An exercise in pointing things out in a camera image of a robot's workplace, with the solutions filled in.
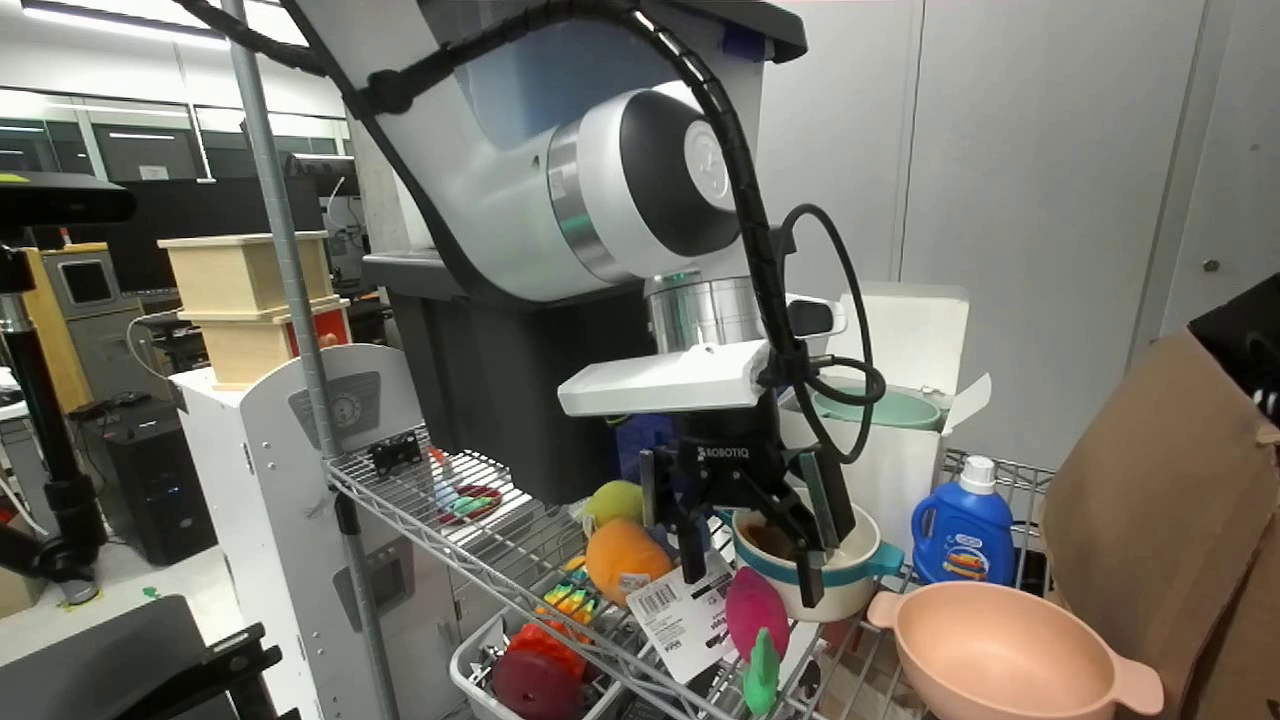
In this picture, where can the orange plush ball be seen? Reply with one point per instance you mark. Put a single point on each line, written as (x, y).
(624, 558)

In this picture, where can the black tripod stand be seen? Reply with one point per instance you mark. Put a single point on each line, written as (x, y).
(44, 403)

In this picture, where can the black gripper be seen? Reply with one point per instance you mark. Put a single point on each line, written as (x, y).
(735, 460)

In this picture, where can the white cardboard box open lid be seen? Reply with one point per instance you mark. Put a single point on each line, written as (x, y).
(922, 332)

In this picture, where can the tan machine with screen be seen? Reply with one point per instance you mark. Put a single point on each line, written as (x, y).
(75, 320)

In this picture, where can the white paper barcode tag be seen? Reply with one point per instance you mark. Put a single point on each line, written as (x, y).
(664, 622)

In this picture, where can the white cabinet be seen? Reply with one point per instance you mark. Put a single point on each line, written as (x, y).
(267, 535)

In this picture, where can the beige plastic box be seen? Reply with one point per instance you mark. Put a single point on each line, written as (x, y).
(242, 273)

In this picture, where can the beige box orange trim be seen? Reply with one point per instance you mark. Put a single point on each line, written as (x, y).
(253, 344)

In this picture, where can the brown toy food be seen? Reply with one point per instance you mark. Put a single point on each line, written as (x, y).
(766, 537)

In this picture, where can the multicolour small toy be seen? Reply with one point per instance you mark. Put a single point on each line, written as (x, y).
(568, 598)

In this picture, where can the black equipment case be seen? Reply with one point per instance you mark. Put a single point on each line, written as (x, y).
(105, 665)

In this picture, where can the clear plastic storage bin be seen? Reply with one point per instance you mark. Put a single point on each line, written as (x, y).
(547, 80)

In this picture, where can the yellow green plush ball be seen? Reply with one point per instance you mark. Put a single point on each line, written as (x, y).
(615, 506)

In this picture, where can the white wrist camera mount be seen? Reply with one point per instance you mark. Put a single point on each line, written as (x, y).
(653, 380)

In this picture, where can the brown cardboard box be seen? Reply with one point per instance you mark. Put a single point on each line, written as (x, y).
(1161, 535)

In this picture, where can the black computer tower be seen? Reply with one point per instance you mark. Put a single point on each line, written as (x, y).
(140, 472)

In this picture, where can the dark grey storage tote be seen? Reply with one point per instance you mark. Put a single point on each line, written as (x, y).
(464, 385)

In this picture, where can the pink toy with green leaves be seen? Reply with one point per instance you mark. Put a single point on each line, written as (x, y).
(758, 608)

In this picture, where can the blue toy detergent bottle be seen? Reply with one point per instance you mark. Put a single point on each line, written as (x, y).
(961, 535)

